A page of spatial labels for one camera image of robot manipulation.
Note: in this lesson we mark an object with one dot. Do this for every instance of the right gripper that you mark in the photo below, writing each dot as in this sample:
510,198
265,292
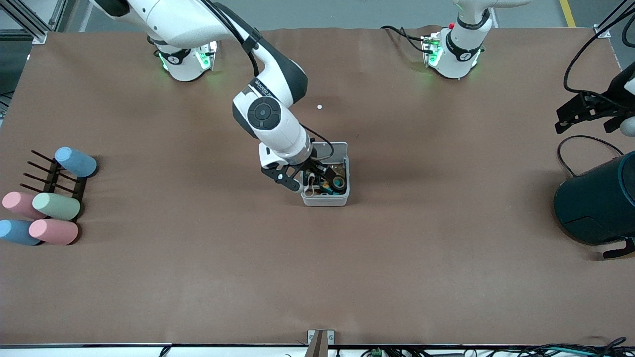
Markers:
317,167

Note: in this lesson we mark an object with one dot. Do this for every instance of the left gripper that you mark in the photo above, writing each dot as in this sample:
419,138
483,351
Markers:
602,105

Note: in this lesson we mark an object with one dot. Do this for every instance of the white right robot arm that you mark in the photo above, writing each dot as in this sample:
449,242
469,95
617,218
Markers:
278,124

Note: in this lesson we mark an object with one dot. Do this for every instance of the teal wrapper trash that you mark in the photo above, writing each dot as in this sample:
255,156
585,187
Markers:
328,190

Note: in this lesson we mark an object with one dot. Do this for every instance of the white plastic open box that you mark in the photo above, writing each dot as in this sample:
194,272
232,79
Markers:
325,200

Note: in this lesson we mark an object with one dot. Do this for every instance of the brown wrapper trash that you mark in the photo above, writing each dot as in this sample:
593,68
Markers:
341,171

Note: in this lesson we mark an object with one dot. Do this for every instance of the dark blue pedal bin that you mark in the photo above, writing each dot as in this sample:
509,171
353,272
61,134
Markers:
595,203

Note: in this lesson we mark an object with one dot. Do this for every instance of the black bin pedal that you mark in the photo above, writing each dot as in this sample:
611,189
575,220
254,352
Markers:
620,250

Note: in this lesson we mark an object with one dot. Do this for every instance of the black tape roll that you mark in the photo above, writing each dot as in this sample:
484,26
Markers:
333,182

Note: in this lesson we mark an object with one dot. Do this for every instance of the blue cylinder cup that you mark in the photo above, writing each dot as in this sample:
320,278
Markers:
15,232
77,162

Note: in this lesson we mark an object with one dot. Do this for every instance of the green cylinder cup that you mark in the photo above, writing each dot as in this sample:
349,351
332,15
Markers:
57,206

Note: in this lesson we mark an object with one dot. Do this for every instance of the black peg rack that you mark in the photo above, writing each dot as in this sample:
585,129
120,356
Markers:
52,178

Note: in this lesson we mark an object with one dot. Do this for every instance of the pink cylinder cup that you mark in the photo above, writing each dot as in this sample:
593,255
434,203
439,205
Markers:
17,203
54,231

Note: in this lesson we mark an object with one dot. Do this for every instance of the aluminium frame post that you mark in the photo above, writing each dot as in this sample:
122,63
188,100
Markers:
607,27
27,22

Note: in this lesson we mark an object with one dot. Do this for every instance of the metal table edge bracket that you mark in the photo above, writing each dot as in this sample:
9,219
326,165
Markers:
320,342

